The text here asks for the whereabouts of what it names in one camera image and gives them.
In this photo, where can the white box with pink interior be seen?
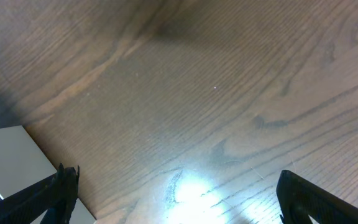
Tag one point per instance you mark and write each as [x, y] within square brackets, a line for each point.
[23, 164]

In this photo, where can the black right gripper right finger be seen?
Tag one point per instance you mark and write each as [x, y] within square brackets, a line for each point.
[302, 202]

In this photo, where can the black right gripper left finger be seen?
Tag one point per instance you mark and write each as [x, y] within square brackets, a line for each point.
[53, 197]

